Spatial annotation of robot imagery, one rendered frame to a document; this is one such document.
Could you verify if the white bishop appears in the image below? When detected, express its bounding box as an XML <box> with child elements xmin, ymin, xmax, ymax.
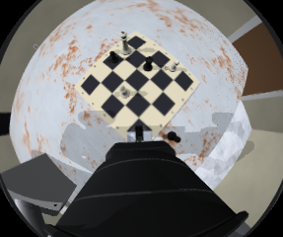
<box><xmin>118</xmin><ymin>85</ymin><xmax>130</xmax><ymax>99</ymax></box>

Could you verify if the chessboard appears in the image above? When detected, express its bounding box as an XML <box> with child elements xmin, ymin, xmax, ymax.
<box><xmin>74</xmin><ymin>32</ymin><xmax>200</xmax><ymax>140</ymax></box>

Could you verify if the white chess king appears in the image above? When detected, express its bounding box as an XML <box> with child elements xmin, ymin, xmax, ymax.
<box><xmin>119</xmin><ymin>31</ymin><xmax>132</xmax><ymax>55</ymax></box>

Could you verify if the white pawn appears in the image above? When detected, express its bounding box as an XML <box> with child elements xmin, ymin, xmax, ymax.
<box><xmin>169</xmin><ymin>60</ymin><xmax>179</xmax><ymax>72</ymax></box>

